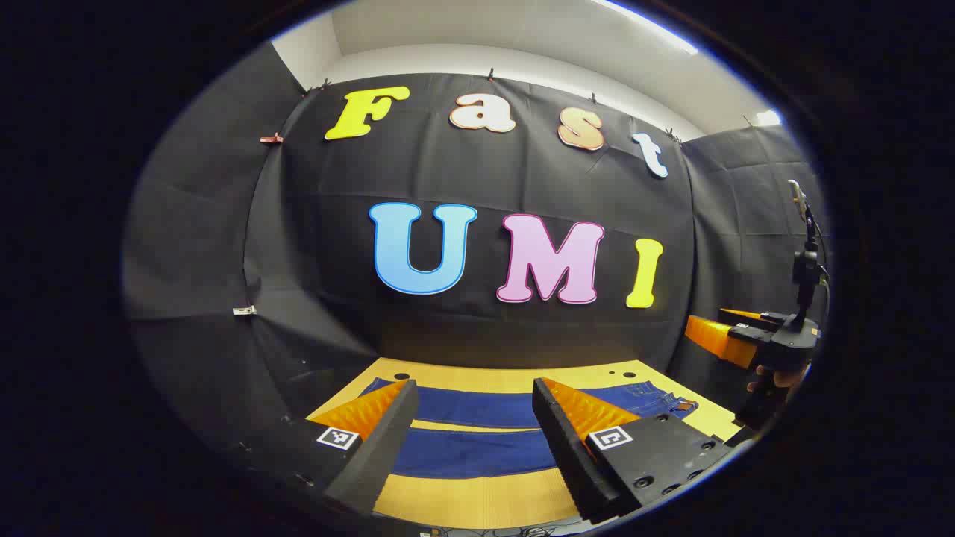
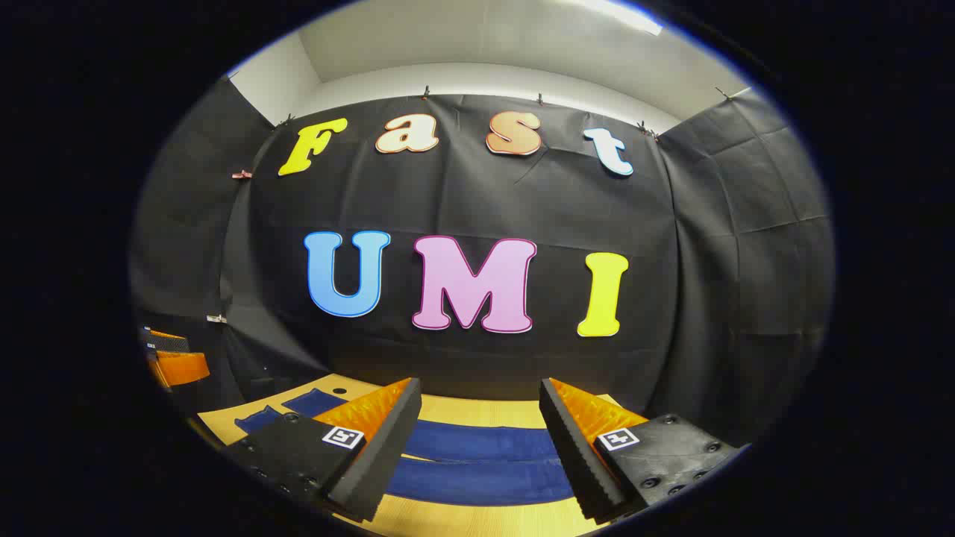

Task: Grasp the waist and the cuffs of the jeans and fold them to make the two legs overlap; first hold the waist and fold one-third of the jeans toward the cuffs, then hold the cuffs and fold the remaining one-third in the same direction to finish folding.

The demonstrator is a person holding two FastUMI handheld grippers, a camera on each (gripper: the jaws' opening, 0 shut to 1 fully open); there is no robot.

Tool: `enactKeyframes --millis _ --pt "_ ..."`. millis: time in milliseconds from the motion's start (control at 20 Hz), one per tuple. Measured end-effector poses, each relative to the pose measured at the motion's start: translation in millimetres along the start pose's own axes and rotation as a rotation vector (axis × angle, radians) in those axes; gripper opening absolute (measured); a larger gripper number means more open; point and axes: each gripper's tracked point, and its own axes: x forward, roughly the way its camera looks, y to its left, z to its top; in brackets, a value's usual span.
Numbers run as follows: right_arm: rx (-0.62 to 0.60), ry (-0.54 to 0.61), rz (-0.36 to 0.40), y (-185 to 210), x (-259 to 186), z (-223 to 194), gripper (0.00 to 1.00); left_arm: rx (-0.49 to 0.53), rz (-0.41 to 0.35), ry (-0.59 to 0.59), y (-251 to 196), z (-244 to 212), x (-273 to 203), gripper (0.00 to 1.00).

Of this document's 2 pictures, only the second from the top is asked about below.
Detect black backdrop cloth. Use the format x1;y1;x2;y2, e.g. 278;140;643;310
128;75;836;448

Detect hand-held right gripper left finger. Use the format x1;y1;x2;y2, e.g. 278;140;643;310
224;377;423;523

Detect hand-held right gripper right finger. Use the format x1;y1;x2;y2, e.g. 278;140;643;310
539;377;748;523

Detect blue denim jeans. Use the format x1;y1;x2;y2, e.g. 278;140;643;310
235;388;575;508

